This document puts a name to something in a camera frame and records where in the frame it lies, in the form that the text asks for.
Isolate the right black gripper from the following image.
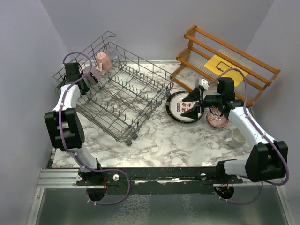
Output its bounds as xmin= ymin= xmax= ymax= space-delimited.
xmin=181 ymin=87 xmax=223 ymax=120

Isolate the purple mug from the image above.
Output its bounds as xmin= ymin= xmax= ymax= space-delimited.
xmin=83 ymin=66 xmax=102 ymax=86

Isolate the pink cream mug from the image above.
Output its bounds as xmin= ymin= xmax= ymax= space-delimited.
xmin=96 ymin=52 xmax=112 ymax=75

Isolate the clear drinking glass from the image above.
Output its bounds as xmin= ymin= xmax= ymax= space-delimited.
xmin=106 ymin=48 xmax=119 ymax=62

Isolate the white grey mug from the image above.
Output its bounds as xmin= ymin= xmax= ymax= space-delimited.
xmin=224 ymin=128 xmax=246 ymax=148

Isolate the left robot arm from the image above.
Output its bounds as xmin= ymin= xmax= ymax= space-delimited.
xmin=44 ymin=63 xmax=104 ymax=185

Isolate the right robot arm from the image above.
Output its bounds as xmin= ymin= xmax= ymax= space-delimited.
xmin=182 ymin=77 xmax=290 ymax=185

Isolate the orange wooden shelf rack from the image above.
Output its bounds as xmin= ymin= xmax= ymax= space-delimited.
xmin=170 ymin=25 xmax=280 ymax=107

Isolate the black rimmed printed plate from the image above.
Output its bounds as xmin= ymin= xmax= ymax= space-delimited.
xmin=165 ymin=91 xmax=203 ymax=123

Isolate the red patterned glass bowl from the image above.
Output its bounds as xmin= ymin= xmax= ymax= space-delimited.
xmin=206 ymin=108 xmax=229 ymax=128

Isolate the yellow paper card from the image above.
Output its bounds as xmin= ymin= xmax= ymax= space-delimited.
xmin=204 ymin=55 xmax=248 ymax=87

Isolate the black mounting base bar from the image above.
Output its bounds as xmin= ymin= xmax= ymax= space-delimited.
xmin=76 ymin=166 xmax=242 ymax=195

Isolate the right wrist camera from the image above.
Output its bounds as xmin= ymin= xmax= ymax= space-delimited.
xmin=195 ymin=78 xmax=210 ymax=92

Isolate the grey wire dish rack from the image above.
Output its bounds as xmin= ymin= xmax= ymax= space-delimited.
xmin=54 ymin=31 xmax=173 ymax=146

